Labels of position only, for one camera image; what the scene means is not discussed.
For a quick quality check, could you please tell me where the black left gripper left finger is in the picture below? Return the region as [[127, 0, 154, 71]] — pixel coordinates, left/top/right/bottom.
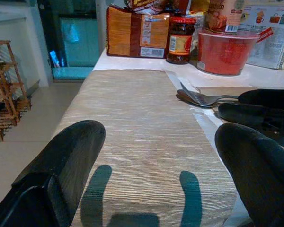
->
[[0, 120, 107, 227]]

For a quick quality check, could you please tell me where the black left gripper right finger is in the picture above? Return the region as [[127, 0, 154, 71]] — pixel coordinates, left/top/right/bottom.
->
[[214, 122, 284, 227]]

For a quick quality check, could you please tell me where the teal glass door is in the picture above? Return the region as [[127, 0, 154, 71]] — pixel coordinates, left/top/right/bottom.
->
[[37, 0, 100, 81]]

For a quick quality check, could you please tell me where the silver metal spoon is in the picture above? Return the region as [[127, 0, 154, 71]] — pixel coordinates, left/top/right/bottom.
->
[[176, 93, 220, 109]]

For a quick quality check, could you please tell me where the wooden slatted rack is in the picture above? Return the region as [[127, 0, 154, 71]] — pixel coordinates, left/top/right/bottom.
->
[[0, 39, 32, 142]]

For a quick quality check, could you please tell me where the red orange snack bag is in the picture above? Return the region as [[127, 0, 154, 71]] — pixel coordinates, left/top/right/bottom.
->
[[124, 0, 193, 15]]

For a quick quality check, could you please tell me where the glass jar with red lid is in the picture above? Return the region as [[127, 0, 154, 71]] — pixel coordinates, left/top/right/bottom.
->
[[166, 16, 196, 65]]

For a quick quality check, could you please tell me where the silver metal fork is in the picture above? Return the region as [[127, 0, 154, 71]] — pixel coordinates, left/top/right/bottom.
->
[[177, 88, 239, 106]]

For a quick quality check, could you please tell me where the white printed carton box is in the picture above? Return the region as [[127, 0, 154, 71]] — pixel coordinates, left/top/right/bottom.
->
[[238, 4, 284, 70]]

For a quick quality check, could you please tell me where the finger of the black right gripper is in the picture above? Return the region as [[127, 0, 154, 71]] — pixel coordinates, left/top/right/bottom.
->
[[237, 88, 284, 110], [217, 102, 284, 139]]

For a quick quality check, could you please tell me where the orange labelled snack canister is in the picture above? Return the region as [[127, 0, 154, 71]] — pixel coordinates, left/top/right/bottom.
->
[[204, 0, 246, 34]]

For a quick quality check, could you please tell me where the beige woven placemat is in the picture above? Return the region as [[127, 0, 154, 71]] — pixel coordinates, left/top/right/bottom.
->
[[51, 69, 239, 227], [195, 86, 284, 154]]

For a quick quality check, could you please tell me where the orange brown food package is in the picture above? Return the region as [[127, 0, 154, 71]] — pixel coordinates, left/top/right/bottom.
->
[[106, 5, 171, 59]]

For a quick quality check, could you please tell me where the red plastic tub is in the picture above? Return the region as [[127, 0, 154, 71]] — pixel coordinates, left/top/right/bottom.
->
[[197, 29, 260, 76]]

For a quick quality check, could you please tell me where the white printed food pouch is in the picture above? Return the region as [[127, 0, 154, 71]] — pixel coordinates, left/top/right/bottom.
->
[[188, 10, 209, 62]]

